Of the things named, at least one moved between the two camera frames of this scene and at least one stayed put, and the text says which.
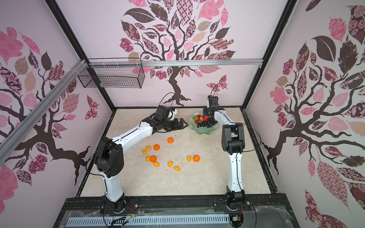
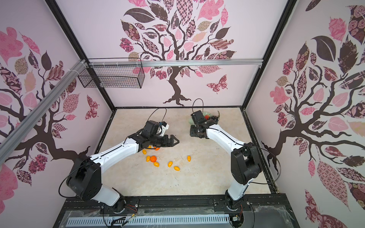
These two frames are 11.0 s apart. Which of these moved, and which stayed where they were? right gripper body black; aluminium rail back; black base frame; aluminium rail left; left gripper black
Moved: left gripper black; right gripper body black
Stayed: black base frame; aluminium rail back; aluminium rail left
